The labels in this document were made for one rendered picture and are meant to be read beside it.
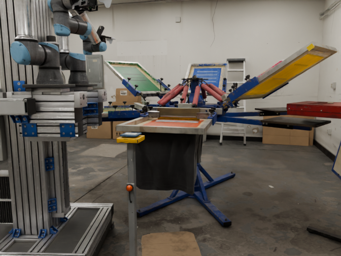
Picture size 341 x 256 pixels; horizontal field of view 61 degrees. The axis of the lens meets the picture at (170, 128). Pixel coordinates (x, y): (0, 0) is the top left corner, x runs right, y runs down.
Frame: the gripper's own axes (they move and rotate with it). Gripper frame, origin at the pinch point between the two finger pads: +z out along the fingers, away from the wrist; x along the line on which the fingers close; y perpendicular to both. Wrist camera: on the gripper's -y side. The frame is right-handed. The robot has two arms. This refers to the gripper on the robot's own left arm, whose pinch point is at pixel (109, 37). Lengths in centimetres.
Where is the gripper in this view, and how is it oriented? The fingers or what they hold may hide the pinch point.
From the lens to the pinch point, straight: 289.8
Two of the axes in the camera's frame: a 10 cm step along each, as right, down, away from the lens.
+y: -1.2, 9.7, 2.1
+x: 8.9, 2.0, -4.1
